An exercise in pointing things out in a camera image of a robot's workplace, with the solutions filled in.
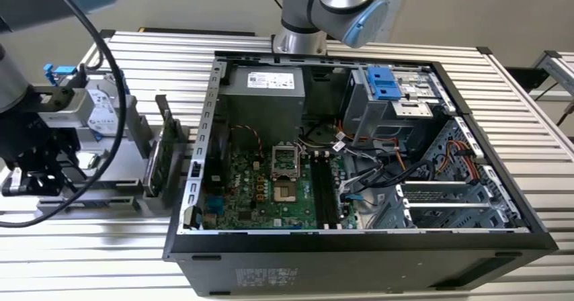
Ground RAM stick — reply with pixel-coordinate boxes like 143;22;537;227
96;178;137;188
67;197;135;211

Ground black RAM slot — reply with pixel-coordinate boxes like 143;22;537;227
322;151;339;230
311;151;328;230
316;151;334;230

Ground silver CPU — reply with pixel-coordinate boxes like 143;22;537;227
76;152;103;171

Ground hard disk in blue carrier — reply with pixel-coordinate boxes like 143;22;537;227
43;64;131;138

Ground grey parts rack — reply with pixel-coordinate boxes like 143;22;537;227
35;94;197;221

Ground green graphics card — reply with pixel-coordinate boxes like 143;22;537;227
143;94;183;196

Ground green Dell motherboard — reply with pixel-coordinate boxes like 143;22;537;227
200;126;359;230

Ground grey power supply unit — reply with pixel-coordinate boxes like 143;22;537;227
217;66;307;147

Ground metal socket cover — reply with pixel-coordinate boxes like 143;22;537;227
271;142;302;181

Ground CPU socket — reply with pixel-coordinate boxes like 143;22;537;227
274;183;299;204

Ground black open PC case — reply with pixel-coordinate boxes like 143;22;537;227
161;50;559;297

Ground silver optical drive bay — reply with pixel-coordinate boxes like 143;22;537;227
343;64;456;149

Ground blue plastic drive latch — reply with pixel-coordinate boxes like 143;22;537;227
364;66;400;101

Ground silver perforated disk bay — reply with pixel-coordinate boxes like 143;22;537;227
367;179;529;230

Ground black block beside table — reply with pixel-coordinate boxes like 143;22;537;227
506;66;551;90

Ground metal slat side table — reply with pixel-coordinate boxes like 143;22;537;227
531;50;574;100

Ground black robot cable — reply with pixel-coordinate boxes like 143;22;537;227
0;0;125;228

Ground multicolour fan wire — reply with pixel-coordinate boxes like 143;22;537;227
229;124;267;158

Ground grey wire bundle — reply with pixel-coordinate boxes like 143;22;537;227
296;131;348;155

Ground thick black wire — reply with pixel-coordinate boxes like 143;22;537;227
354;146;434;194

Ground orange and red power wires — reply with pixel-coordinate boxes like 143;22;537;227
431;138;482;185

